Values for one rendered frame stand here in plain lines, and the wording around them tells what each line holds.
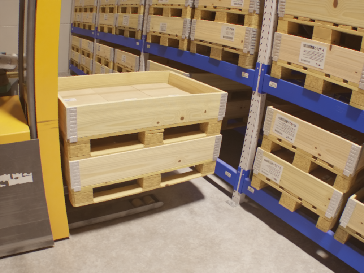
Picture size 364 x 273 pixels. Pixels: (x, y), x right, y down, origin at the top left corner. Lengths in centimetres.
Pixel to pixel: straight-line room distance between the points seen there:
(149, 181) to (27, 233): 95
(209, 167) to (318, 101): 103
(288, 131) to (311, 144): 21
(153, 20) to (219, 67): 125
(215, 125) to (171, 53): 124
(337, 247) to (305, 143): 80
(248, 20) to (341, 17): 82
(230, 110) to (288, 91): 151
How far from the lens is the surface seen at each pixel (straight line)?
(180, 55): 320
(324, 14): 209
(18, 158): 180
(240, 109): 374
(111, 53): 485
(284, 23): 227
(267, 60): 237
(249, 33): 245
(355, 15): 199
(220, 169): 286
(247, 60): 247
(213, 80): 332
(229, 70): 263
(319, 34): 209
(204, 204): 272
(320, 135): 209
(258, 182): 250
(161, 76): 288
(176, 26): 326
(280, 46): 226
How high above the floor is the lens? 153
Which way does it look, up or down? 21 degrees down
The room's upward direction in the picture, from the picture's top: 7 degrees clockwise
